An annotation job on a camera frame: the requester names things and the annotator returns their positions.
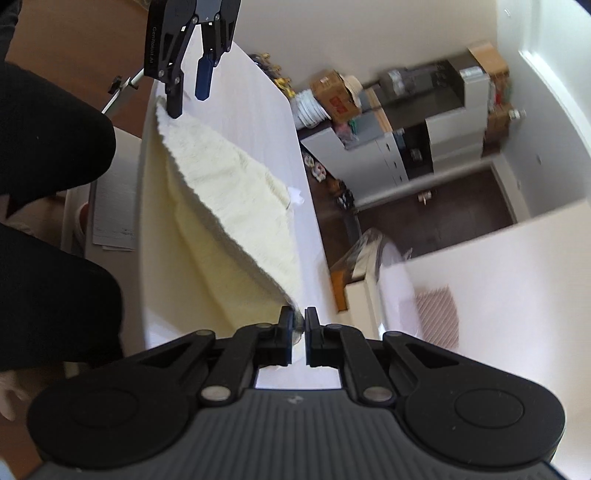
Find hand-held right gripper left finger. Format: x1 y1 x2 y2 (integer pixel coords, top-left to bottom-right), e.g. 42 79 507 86
124 305 295 408

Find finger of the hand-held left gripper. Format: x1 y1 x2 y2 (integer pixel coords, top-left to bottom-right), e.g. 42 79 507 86
196 0 242 100
147 0 198 119

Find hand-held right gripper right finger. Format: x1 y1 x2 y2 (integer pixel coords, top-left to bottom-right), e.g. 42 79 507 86
305 307 467 408

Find cream terry towel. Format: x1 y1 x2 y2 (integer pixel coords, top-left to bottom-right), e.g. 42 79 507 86
154 96 306 367

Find orange stool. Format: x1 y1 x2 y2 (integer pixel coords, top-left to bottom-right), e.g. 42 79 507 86
331 268 352 313

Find metal stand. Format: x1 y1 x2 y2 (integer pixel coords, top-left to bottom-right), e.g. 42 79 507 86
100 69 147 116

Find glass-topped dining table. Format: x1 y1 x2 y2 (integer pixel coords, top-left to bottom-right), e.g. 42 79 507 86
330 228 423 340

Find white plastic bucket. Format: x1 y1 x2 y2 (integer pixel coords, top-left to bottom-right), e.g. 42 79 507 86
292 89 332 131

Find cardboard box with red print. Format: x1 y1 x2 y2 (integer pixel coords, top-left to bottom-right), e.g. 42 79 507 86
309 69 364 124

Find person's black trousers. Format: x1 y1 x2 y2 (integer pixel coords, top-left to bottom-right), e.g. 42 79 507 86
0 60 125 372

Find straw hat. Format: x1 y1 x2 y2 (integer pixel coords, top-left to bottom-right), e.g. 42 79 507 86
343 74 366 99

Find pink plastic bag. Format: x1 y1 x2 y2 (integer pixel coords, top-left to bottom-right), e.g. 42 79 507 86
333 121 362 149

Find white paper sheet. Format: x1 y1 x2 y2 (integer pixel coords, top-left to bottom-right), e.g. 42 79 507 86
91 162 140 253

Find grey and white cabinet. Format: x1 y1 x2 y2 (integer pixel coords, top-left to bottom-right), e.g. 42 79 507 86
299 58 491 191

